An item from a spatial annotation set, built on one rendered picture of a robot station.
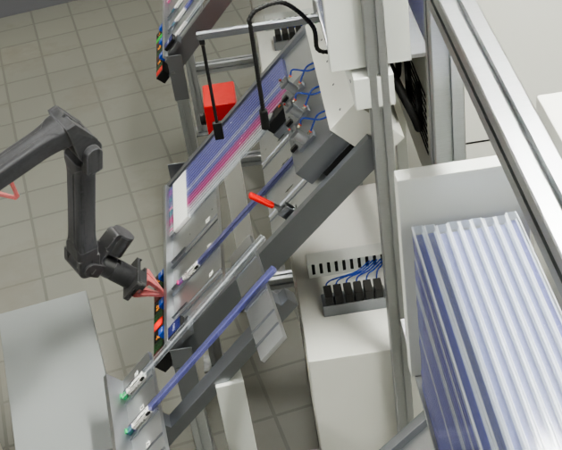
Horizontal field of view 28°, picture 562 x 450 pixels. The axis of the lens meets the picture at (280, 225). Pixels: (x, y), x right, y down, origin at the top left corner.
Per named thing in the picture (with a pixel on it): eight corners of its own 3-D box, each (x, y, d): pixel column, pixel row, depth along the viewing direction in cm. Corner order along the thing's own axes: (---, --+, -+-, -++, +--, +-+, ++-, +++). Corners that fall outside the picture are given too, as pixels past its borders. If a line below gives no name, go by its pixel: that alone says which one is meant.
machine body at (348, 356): (331, 529, 303) (306, 362, 267) (304, 354, 360) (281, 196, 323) (568, 492, 303) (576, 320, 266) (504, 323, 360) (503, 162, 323)
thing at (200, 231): (182, 348, 263) (171, 343, 262) (179, 192, 317) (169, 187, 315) (231, 297, 255) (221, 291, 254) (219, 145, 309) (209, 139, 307)
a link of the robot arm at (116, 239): (62, 253, 266) (82, 276, 262) (88, 215, 264) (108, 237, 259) (95, 258, 276) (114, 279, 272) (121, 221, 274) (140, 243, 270)
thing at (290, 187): (289, 250, 249) (272, 239, 247) (266, 104, 302) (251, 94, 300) (388, 147, 235) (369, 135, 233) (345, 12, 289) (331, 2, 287)
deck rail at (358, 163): (188, 362, 263) (167, 351, 261) (188, 356, 265) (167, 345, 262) (390, 153, 234) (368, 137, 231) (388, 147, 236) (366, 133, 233)
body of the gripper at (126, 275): (144, 259, 278) (119, 245, 275) (144, 286, 270) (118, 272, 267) (130, 276, 281) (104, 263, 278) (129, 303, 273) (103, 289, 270)
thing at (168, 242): (188, 356, 265) (163, 344, 262) (183, 199, 318) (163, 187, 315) (191, 354, 264) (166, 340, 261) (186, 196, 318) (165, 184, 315)
